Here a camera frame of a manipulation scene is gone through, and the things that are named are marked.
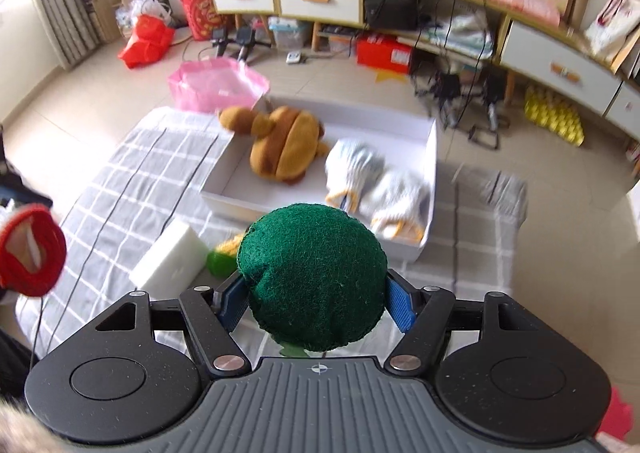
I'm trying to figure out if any red shoe box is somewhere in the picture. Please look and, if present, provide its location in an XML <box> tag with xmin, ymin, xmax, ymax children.
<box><xmin>356</xmin><ymin>32</ymin><xmax>416</xmax><ymax>75</ymax></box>

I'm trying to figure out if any red bag gold print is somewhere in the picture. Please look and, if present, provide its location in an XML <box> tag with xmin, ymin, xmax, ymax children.
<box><xmin>176</xmin><ymin>0</ymin><xmax>223</xmax><ymax>41</ymax></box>

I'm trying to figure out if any brown plush toy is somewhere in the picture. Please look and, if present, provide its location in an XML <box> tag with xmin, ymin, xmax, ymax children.
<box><xmin>218</xmin><ymin>106</ymin><xmax>331</xmax><ymax>184</ymax></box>

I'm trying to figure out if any yellow bumpy tray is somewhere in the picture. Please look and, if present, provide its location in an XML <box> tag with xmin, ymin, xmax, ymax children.
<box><xmin>524</xmin><ymin>86</ymin><xmax>586</xmax><ymax>148</ymax></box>

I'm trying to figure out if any red plastic bag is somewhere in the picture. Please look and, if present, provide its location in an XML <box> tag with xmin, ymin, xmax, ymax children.
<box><xmin>117</xmin><ymin>16</ymin><xmax>176</xmax><ymax>69</ymax></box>

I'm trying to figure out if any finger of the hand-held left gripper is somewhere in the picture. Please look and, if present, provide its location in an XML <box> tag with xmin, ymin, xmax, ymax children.
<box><xmin>0</xmin><ymin>153</ymin><xmax>53</xmax><ymax>208</ymax></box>

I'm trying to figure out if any white cardboard box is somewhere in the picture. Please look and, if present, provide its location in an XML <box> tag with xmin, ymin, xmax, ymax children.
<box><xmin>200</xmin><ymin>94</ymin><xmax>438</xmax><ymax>261</ymax></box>

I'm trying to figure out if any pink paper bag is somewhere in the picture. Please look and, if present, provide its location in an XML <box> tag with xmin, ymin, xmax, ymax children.
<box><xmin>167</xmin><ymin>58</ymin><xmax>271</xmax><ymax>115</ymax></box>

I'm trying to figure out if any grey checked desktop cloth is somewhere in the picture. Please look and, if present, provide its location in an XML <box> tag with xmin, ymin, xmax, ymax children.
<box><xmin>15</xmin><ymin>106</ymin><xmax>528</xmax><ymax>364</ymax></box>

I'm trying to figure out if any clear plastic storage box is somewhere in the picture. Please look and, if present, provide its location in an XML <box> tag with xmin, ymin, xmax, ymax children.
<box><xmin>267</xmin><ymin>16</ymin><xmax>311</xmax><ymax>51</ymax></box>

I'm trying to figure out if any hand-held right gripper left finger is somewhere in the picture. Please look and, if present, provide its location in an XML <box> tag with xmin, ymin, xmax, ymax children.
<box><xmin>95</xmin><ymin>278</ymin><xmax>253</xmax><ymax>376</ymax></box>

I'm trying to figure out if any white foam block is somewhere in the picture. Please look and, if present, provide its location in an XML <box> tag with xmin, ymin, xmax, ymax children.
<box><xmin>129</xmin><ymin>220</ymin><xmax>211</xmax><ymax>290</ymax></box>

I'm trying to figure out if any white glove yellow cuff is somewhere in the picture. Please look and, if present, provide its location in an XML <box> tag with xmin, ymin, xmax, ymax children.
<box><xmin>325</xmin><ymin>138</ymin><xmax>386</xmax><ymax>211</ymax></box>
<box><xmin>360</xmin><ymin>170</ymin><xmax>433</xmax><ymax>240</ymax></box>

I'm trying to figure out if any white and red shopping bag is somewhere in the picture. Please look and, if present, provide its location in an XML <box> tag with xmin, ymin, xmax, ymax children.
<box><xmin>582</xmin><ymin>0</ymin><xmax>640</xmax><ymax>59</ymax></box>

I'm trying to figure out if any wooden TV cabinet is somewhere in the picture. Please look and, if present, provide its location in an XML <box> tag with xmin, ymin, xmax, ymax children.
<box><xmin>197</xmin><ymin>0</ymin><xmax>640</xmax><ymax>184</ymax></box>

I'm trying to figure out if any red stool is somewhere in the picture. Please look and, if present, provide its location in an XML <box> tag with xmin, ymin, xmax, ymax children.
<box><xmin>597</xmin><ymin>383</ymin><xmax>640</xmax><ymax>444</ymax></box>

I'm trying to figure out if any green felt cushion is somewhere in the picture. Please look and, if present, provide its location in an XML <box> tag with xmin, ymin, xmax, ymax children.
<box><xmin>237</xmin><ymin>203</ymin><xmax>388</xmax><ymax>354</ymax></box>

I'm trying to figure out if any pile of plastic packets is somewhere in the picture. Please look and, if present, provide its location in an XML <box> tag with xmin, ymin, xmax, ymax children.
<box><xmin>427</xmin><ymin>8</ymin><xmax>496</xmax><ymax>51</ymax></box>

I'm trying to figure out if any thin black cable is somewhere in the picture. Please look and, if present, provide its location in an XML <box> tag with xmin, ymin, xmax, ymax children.
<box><xmin>30</xmin><ymin>228</ymin><xmax>96</xmax><ymax>369</ymax></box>

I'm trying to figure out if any white plastic bag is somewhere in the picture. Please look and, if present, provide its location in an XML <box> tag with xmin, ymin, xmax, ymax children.
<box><xmin>116</xmin><ymin>0</ymin><xmax>171</xmax><ymax>34</ymax></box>

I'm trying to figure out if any black bag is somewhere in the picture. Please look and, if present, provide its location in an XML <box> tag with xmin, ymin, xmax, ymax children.
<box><xmin>364</xmin><ymin>0</ymin><xmax>426</xmax><ymax>31</ymax></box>

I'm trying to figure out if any toy corn cob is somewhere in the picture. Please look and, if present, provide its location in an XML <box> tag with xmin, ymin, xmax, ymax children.
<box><xmin>207</xmin><ymin>230</ymin><xmax>246</xmax><ymax>279</ymax></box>

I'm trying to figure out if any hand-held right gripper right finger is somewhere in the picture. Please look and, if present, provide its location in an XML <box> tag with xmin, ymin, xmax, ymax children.
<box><xmin>384</xmin><ymin>269</ymin><xmax>528</xmax><ymax>375</ymax></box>

